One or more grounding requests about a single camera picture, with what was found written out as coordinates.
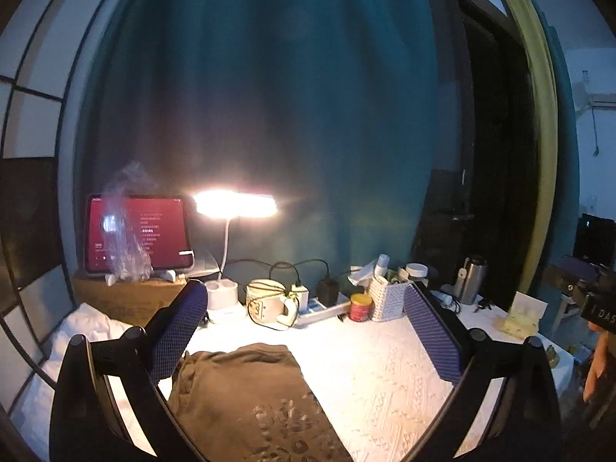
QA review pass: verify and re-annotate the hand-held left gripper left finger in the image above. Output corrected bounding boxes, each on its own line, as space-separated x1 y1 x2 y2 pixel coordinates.
48 279 210 462

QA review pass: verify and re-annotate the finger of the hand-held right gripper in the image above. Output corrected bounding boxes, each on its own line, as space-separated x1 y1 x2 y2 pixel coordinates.
561 256 602 280
544 266 585 299

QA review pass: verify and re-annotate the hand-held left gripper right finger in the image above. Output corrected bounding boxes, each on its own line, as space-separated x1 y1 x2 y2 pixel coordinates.
399 281 561 462

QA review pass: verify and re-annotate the brown t-shirt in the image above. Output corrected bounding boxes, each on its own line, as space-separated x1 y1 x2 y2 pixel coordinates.
166 343 369 462

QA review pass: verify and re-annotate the person's right hand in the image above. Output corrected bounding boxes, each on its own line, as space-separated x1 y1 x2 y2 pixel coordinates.
582 330 612 402

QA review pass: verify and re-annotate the black monitor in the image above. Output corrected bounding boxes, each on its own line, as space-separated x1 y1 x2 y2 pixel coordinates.
575 213 616 268

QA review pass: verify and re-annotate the pale yellow tissue pack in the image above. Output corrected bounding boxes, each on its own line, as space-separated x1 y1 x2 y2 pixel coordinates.
498 291 549 338

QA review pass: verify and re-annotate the white perforated plastic basket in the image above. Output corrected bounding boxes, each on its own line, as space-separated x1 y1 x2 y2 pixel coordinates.
368 274 412 322

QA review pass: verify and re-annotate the brown cardboard box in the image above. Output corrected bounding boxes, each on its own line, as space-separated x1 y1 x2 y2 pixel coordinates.
72 269 193 328

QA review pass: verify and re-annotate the white textured tablecloth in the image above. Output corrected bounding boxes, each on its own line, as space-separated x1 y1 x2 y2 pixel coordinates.
192 298 576 462

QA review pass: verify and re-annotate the stainless steel thermos mug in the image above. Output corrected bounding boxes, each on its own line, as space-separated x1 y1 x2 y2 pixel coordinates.
455 255 489 305

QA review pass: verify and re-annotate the clear jar with white lid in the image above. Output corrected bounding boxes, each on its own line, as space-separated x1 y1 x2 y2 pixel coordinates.
404 262 430 290

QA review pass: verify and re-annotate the red can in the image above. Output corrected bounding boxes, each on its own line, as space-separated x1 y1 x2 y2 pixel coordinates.
349 293 373 322

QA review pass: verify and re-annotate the white cloth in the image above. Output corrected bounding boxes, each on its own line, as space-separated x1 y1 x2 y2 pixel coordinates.
10 302 159 462

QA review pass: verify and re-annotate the cream ceramic mug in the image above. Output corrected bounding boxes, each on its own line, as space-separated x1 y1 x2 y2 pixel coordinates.
245 279 300 332

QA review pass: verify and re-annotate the white crumpled tissue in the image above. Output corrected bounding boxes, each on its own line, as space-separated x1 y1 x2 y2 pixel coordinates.
347 260 386 287

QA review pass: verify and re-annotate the tablet with red screen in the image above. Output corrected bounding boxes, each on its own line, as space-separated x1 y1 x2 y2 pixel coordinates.
84 194 196 280

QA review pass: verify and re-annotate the clear plastic bag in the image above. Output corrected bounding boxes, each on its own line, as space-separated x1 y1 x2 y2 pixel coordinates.
99 161 157 282

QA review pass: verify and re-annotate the black power adapter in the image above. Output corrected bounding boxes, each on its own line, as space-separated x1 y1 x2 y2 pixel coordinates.
318 276 340 306

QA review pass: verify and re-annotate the white power strip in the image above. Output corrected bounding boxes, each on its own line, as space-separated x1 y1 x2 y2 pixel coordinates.
296 296 352 330

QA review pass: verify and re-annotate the white charger plug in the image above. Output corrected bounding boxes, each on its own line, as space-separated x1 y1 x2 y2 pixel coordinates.
290 285 311 318

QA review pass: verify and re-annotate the white desk lamp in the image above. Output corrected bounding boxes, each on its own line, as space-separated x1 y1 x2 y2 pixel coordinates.
192 190 280 325

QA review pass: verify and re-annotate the yellow-green curtain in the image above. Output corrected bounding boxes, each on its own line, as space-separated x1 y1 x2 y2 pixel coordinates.
495 0 559 282

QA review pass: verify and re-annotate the teal curtain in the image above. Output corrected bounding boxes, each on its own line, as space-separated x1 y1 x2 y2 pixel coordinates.
72 0 439 309

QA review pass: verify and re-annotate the thin black cable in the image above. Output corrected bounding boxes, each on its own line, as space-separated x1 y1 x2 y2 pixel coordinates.
224 259 299 332

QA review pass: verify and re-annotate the black adapter cable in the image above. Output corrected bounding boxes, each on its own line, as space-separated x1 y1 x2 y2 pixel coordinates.
269 259 333 290

